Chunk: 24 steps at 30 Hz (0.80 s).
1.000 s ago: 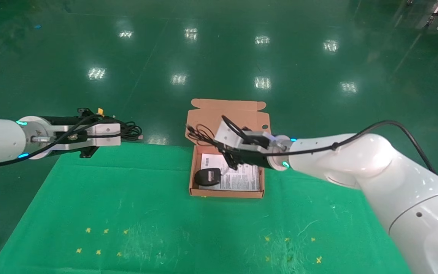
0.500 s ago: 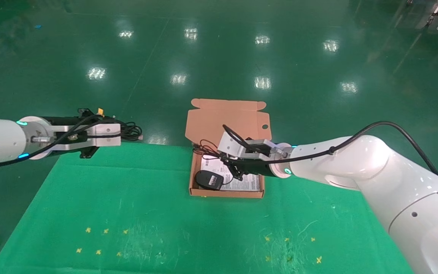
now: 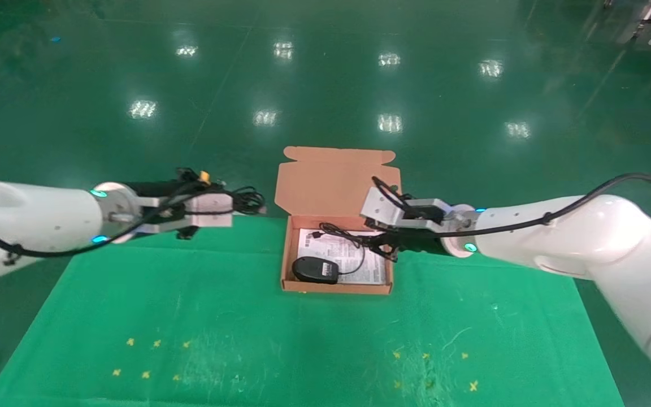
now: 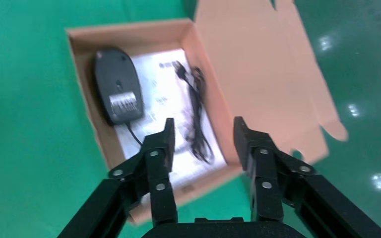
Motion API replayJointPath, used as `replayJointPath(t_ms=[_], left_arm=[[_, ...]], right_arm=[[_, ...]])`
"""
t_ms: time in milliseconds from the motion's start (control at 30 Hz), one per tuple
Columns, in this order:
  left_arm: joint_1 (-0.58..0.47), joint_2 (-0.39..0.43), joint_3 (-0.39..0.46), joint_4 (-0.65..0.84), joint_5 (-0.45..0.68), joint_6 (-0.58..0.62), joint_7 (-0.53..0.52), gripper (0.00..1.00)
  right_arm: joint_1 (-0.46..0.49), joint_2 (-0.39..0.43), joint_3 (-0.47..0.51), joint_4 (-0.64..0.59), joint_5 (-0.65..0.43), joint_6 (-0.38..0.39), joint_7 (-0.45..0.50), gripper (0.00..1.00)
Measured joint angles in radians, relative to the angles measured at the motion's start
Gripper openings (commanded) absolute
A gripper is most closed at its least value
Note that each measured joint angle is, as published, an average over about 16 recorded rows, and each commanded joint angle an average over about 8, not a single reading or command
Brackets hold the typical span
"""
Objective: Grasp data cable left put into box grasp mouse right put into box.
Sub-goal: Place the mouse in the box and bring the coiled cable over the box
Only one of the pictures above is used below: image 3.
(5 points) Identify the orange cardboard box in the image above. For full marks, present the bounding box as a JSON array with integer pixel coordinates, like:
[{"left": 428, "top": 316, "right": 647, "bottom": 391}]
[{"left": 275, "top": 146, "right": 403, "bottom": 295}]

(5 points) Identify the white printed paper sheet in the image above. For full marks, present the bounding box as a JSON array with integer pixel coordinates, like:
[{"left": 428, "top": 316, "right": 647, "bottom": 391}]
[{"left": 296, "top": 228, "right": 388, "bottom": 284}]

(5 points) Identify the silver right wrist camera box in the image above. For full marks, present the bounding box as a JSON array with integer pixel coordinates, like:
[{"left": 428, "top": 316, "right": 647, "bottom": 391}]
[{"left": 359, "top": 185, "right": 454, "bottom": 231}]

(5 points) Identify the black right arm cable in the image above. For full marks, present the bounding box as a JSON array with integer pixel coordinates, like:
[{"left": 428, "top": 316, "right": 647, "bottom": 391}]
[{"left": 444, "top": 172, "right": 651, "bottom": 238}]

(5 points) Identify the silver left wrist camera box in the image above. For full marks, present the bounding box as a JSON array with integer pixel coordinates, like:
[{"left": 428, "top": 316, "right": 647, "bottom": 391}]
[{"left": 133, "top": 192, "right": 233, "bottom": 230}]

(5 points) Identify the black wired computer mouse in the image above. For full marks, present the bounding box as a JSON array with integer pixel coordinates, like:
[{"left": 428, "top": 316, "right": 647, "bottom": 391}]
[{"left": 292, "top": 222, "right": 386, "bottom": 285}]

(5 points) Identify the black data cable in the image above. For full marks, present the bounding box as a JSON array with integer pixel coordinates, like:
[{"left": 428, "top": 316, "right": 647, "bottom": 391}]
[{"left": 227, "top": 187, "right": 266, "bottom": 217}]

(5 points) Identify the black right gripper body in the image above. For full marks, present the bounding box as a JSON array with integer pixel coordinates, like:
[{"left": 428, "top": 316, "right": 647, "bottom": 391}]
[{"left": 396, "top": 229, "right": 445, "bottom": 255}]

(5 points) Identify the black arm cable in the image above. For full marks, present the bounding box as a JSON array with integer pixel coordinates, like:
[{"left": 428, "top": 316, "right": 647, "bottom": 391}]
[
  {"left": 444, "top": 172, "right": 651, "bottom": 238},
  {"left": 0, "top": 170, "right": 213, "bottom": 264}
]

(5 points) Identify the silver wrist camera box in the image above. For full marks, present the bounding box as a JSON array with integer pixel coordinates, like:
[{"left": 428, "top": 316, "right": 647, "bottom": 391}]
[
  {"left": 359, "top": 185, "right": 454, "bottom": 231},
  {"left": 133, "top": 192, "right": 233, "bottom": 230}
]

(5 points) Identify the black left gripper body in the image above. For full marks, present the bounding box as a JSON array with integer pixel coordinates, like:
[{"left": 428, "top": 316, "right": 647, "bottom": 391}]
[{"left": 127, "top": 180, "right": 216, "bottom": 239}]

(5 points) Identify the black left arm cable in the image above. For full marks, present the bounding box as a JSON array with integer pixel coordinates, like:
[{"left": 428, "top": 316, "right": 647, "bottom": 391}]
[{"left": 0, "top": 170, "right": 213, "bottom": 264}]

